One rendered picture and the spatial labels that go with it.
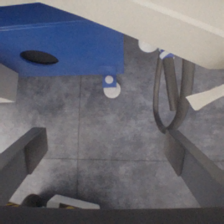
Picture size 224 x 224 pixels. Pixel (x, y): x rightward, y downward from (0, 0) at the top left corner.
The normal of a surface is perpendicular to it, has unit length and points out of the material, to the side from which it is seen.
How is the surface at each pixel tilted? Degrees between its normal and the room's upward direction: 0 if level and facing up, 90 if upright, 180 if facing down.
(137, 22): 90
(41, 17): 0
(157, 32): 90
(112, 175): 0
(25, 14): 0
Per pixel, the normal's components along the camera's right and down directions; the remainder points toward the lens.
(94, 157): -0.08, -0.14
